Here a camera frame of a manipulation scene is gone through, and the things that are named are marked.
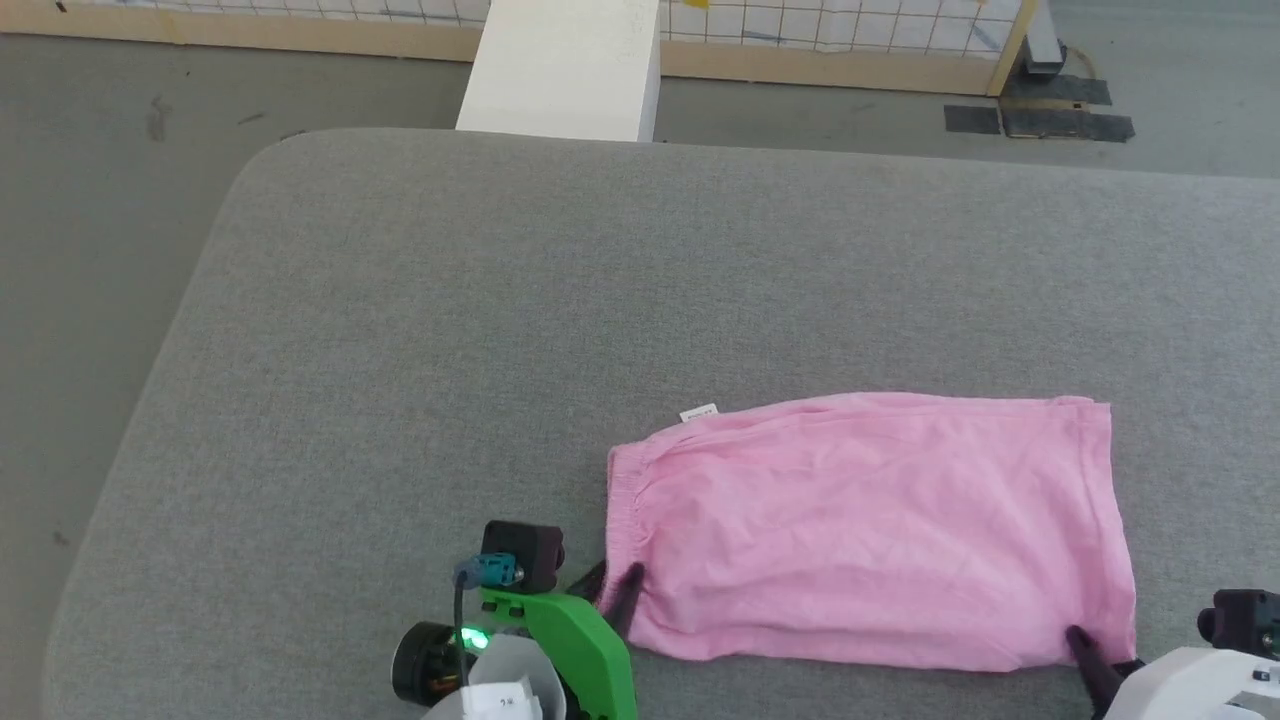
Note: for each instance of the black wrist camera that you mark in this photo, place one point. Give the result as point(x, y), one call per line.
point(525, 552)
point(1242, 618)

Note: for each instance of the white rectangular block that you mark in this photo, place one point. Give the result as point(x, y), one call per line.
point(565, 70)

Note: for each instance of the small black floor tape patch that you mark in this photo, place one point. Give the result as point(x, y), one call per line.
point(972, 119)

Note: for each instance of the grey metal panel foot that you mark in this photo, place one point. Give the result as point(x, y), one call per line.
point(1042, 40)

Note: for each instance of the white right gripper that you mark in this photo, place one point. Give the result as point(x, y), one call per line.
point(1190, 690)

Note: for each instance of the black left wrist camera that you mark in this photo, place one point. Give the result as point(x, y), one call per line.
point(525, 552)

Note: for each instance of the pink cloth shorts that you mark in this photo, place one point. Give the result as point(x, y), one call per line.
point(870, 530)

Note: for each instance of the white care label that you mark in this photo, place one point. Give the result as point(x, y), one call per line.
point(699, 412)

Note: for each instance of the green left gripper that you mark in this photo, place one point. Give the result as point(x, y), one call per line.
point(580, 650)

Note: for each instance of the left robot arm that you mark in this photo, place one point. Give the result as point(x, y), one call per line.
point(470, 680)

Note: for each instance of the large black floor tape patch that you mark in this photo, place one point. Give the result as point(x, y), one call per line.
point(1065, 115)

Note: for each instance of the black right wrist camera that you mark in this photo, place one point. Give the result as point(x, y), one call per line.
point(1242, 618)

